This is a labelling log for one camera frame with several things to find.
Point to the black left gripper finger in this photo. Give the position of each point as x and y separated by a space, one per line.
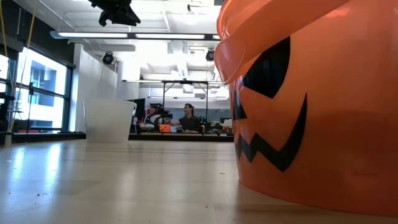
127 18

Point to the orange pumpkin face bucket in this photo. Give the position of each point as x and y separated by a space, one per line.
326 124

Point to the black background robot arm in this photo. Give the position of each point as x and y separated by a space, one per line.
160 113

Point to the long ceiling light bar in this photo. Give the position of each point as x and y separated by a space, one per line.
174 36
93 35

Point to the black monitor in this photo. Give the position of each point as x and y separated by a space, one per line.
140 108

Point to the person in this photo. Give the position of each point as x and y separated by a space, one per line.
153 109
189 122

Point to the white ghost face bucket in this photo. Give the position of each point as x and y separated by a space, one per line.
107 121

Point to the small orange bag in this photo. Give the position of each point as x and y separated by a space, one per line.
164 128

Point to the black tripod stand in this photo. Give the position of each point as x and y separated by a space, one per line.
30 105

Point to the small white lamp shade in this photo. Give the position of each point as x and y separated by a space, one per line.
228 123

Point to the black round ceiling camera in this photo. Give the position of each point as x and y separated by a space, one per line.
210 55
108 58

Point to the black background workstation frame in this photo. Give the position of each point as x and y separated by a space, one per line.
206 96

